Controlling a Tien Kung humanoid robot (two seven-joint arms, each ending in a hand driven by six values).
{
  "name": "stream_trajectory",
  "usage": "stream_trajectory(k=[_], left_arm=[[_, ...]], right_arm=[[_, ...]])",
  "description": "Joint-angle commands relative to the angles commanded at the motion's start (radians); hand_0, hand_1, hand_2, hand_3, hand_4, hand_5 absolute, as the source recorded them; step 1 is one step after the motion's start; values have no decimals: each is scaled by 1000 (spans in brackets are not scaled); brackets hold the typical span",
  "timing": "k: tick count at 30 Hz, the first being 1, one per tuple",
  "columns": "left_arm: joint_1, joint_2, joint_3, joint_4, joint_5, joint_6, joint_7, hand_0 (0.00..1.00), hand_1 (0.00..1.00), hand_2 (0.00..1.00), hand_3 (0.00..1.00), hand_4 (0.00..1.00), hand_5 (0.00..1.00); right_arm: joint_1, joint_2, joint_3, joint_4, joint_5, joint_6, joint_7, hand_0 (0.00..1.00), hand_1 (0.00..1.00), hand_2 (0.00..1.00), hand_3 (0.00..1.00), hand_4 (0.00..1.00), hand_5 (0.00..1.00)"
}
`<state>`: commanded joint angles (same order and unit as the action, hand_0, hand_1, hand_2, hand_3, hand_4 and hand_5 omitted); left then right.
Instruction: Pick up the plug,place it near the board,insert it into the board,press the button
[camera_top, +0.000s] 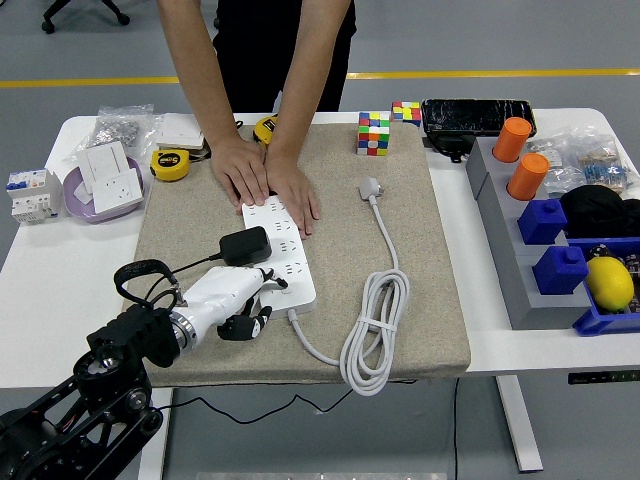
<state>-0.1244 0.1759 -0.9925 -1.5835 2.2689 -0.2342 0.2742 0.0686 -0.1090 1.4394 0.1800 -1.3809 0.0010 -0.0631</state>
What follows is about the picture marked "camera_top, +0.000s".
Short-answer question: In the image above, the person's right hand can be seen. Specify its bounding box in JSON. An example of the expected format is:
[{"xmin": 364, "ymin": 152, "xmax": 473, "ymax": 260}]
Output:
[{"xmin": 209, "ymin": 137, "xmax": 274, "ymax": 209}]

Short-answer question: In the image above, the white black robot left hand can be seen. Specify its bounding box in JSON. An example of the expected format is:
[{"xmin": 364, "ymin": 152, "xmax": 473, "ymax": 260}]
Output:
[{"xmin": 177, "ymin": 264, "xmax": 290, "ymax": 344}]

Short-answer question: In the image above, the person's left hand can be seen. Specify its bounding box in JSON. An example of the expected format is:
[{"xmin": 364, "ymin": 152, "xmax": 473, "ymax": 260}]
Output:
[{"xmin": 263, "ymin": 152, "xmax": 321, "ymax": 239}]

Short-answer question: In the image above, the white power strip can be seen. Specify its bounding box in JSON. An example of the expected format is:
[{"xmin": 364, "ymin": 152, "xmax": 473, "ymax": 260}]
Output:
[{"xmin": 241, "ymin": 194, "xmax": 318, "ymax": 321}]

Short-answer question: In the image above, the black plug adapter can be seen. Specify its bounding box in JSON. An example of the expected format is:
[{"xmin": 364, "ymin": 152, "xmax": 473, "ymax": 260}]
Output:
[{"xmin": 218, "ymin": 225, "xmax": 274, "ymax": 268}]

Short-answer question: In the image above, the yellow tape measure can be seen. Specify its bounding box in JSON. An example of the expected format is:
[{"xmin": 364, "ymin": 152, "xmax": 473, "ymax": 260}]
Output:
[
  {"xmin": 252, "ymin": 113, "xmax": 282, "ymax": 151},
  {"xmin": 149, "ymin": 148, "xmax": 193, "ymax": 182}
]

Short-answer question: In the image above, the large colourful puzzle cube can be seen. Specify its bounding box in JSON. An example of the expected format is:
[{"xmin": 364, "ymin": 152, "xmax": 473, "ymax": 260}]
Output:
[{"xmin": 355, "ymin": 111, "xmax": 392, "ymax": 157}]

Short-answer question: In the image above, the person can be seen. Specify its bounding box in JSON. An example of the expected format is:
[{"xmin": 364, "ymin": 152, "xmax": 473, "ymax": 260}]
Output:
[{"xmin": 212, "ymin": 0, "xmax": 358, "ymax": 114}]

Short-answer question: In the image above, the clear bag of metal nuts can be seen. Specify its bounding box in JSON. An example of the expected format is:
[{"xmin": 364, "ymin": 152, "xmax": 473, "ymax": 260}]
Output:
[{"xmin": 62, "ymin": 103, "xmax": 166, "ymax": 164}]

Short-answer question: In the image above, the small colourful puzzle cube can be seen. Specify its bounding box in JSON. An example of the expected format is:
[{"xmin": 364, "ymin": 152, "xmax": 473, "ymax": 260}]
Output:
[{"xmin": 390, "ymin": 101, "xmax": 422, "ymax": 128}]

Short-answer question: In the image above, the purple bowl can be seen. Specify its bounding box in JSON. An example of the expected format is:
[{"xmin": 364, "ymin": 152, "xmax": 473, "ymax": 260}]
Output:
[{"xmin": 62, "ymin": 156, "xmax": 146, "ymax": 225}]

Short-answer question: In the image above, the small black device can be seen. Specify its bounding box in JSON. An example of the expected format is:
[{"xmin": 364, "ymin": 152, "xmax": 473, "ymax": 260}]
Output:
[{"xmin": 423, "ymin": 132, "xmax": 477, "ymax": 165}]

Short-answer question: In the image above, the grey-brown mat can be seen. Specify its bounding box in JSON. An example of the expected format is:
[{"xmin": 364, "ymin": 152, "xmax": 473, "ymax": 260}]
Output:
[{"xmin": 113, "ymin": 123, "xmax": 472, "ymax": 387}]

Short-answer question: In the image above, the black wrapped tray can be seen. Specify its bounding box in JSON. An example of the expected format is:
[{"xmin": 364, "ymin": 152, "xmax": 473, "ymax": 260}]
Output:
[{"xmin": 420, "ymin": 98, "xmax": 539, "ymax": 139}]

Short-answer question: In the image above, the white blue circuit breaker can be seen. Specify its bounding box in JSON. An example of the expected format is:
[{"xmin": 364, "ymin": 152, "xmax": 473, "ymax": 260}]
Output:
[{"xmin": 5, "ymin": 168, "xmax": 64, "ymax": 225}]

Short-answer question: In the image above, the grey block holder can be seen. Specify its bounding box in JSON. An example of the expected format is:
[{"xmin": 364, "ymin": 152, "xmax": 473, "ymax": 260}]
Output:
[{"xmin": 465, "ymin": 137, "xmax": 594, "ymax": 331}]

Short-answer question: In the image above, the orange cylinder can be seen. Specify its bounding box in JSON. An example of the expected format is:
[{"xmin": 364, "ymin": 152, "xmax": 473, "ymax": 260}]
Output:
[
  {"xmin": 492, "ymin": 116, "xmax": 533, "ymax": 164},
  {"xmin": 506, "ymin": 152, "xmax": 551, "ymax": 201}
]

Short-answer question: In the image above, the black office chair base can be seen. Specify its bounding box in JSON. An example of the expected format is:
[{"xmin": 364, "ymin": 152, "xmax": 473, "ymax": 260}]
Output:
[{"xmin": 41, "ymin": 0, "xmax": 131, "ymax": 35}]

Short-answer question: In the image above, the blue square block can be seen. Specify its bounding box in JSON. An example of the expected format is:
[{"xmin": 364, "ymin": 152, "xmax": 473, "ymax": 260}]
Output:
[
  {"xmin": 531, "ymin": 244, "xmax": 590, "ymax": 296},
  {"xmin": 517, "ymin": 198, "xmax": 569, "ymax": 246}
]

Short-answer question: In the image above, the clear bag of small parts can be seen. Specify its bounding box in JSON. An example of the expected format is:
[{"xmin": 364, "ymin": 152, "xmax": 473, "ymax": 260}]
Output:
[{"xmin": 527, "ymin": 134, "xmax": 576, "ymax": 199}]

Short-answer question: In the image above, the black cloth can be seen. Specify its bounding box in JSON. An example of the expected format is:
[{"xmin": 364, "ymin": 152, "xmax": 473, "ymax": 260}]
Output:
[{"xmin": 559, "ymin": 184, "xmax": 640, "ymax": 240}]

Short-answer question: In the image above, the clear bag of resistors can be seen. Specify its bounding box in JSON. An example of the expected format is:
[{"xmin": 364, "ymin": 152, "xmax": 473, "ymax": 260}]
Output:
[{"xmin": 569, "ymin": 127, "xmax": 640, "ymax": 197}]

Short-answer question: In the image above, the yellow lemon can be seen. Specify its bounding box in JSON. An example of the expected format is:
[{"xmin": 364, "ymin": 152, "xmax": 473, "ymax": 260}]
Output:
[{"xmin": 584, "ymin": 255, "xmax": 635, "ymax": 312}]

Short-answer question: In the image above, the blue plastic bin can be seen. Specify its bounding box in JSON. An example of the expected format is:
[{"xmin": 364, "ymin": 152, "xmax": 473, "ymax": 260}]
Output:
[{"xmin": 567, "ymin": 237, "xmax": 640, "ymax": 337}]

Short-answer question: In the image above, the black table control panel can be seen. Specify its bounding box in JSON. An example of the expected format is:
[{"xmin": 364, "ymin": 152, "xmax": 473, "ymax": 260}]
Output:
[{"xmin": 567, "ymin": 370, "xmax": 640, "ymax": 385}]

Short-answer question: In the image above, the white switch plate stack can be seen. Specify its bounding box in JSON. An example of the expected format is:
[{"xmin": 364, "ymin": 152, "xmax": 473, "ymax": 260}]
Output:
[{"xmin": 155, "ymin": 113, "xmax": 207, "ymax": 151}]

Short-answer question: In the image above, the white power strip cord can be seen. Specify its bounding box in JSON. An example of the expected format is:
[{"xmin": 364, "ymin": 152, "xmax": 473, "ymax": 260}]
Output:
[{"xmin": 287, "ymin": 176, "xmax": 412, "ymax": 397}]

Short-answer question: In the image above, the white wall socket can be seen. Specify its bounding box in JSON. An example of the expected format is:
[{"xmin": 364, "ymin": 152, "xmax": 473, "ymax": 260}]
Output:
[{"xmin": 91, "ymin": 169, "xmax": 145, "ymax": 215}]

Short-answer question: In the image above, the thin black plug cord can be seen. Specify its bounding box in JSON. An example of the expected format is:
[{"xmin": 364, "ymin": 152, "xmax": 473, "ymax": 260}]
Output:
[{"xmin": 159, "ymin": 252, "xmax": 421, "ymax": 427}]

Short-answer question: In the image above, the white switch panel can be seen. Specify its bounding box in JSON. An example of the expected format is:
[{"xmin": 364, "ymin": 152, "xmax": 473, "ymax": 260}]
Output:
[{"xmin": 75, "ymin": 140, "xmax": 134, "ymax": 195}]

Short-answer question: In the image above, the black table cable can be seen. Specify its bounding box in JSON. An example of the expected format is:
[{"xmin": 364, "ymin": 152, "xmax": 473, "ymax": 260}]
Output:
[{"xmin": 452, "ymin": 377, "xmax": 461, "ymax": 480}]

